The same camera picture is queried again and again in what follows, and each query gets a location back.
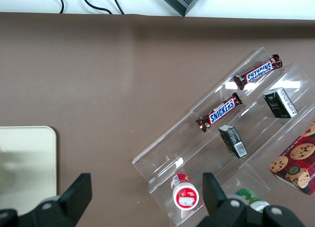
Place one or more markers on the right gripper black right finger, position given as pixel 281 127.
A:
pixel 212 195

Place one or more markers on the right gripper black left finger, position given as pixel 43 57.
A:
pixel 71 197

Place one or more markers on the beige plastic tray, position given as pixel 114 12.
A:
pixel 24 143

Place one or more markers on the red white yogurt cup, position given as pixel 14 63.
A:
pixel 184 198

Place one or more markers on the green lidded cup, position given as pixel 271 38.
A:
pixel 256 203

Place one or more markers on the small black carton box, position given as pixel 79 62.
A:
pixel 233 141
pixel 280 103

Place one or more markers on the clear acrylic stepped shelf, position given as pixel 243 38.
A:
pixel 172 150

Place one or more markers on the Snickers chocolate bar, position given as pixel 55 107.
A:
pixel 258 73
pixel 220 112

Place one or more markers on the red plaid cookie box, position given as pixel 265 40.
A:
pixel 297 163

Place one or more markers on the dark grey ribbed device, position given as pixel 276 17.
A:
pixel 179 0

